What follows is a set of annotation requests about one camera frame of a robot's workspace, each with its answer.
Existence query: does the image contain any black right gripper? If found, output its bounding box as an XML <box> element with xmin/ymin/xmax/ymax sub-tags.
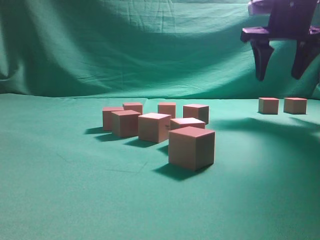
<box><xmin>240</xmin><ymin>0</ymin><xmax>320</xmax><ymax>81</ymax></box>

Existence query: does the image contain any pink cube column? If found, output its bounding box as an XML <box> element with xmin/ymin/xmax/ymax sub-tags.
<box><xmin>111</xmin><ymin>110</ymin><xmax>141</xmax><ymax>138</ymax></box>
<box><xmin>258</xmin><ymin>97</ymin><xmax>279</xmax><ymax>115</ymax></box>
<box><xmin>122</xmin><ymin>102</ymin><xmax>143</xmax><ymax>115</ymax></box>
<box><xmin>170</xmin><ymin>117</ymin><xmax>206</xmax><ymax>130</ymax></box>
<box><xmin>138</xmin><ymin>112</ymin><xmax>171</xmax><ymax>143</ymax></box>
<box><xmin>283</xmin><ymin>97</ymin><xmax>308</xmax><ymax>115</ymax></box>
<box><xmin>102</xmin><ymin>106</ymin><xmax>124</xmax><ymax>131</ymax></box>
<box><xmin>168</xmin><ymin>126</ymin><xmax>216</xmax><ymax>172</ymax></box>

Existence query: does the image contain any pink cube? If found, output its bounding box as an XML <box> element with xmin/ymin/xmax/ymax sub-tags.
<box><xmin>157</xmin><ymin>102</ymin><xmax>176</xmax><ymax>119</ymax></box>
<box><xmin>183</xmin><ymin>103</ymin><xmax>210</xmax><ymax>125</ymax></box>

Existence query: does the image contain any green cloth backdrop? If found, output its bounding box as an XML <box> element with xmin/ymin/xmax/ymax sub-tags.
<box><xmin>0</xmin><ymin>0</ymin><xmax>320</xmax><ymax>99</ymax></box>

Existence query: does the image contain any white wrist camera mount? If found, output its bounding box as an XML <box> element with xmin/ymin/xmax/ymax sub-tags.
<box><xmin>247</xmin><ymin>0</ymin><xmax>274</xmax><ymax>16</ymax></box>

